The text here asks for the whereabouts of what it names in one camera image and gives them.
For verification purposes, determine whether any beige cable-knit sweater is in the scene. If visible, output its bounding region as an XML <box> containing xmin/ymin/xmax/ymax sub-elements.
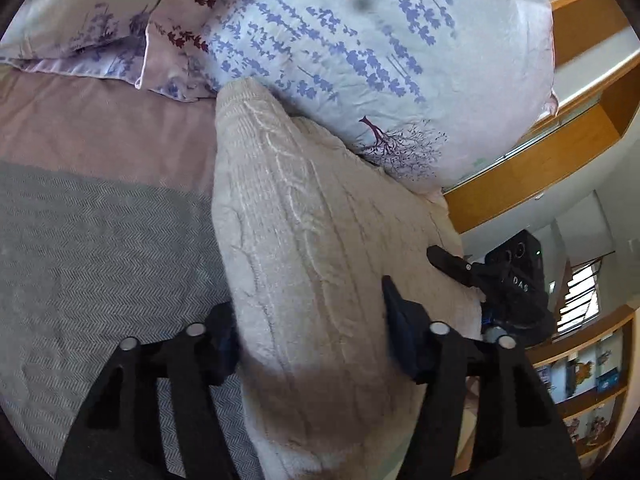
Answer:
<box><xmin>212</xmin><ymin>79</ymin><xmax>480</xmax><ymax>479</ymax></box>

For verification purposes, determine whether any pink floral pillow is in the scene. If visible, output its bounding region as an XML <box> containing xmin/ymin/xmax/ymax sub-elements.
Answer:
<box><xmin>1</xmin><ymin>0</ymin><xmax>160</xmax><ymax>86</ymax></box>
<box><xmin>139</xmin><ymin>0</ymin><xmax>555</xmax><ymax>193</ymax></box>

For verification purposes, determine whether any wooden bookshelf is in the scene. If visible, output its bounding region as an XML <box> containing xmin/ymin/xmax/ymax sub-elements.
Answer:
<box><xmin>528</xmin><ymin>304</ymin><xmax>638</xmax><ymax>478</ymax></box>

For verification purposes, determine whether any grey pink checked bedsheet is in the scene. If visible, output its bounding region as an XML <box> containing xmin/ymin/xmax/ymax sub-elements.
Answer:
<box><xmin>0</xmin><ymin>66</ymin><xmax>266</xmax><ymax>480</ymax></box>

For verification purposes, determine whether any wooden headboard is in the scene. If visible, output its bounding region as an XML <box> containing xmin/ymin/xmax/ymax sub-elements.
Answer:
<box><xmin>445</xmin><ymin>0</ymin><xmax>639</xmax><ymax>233</ymax></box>

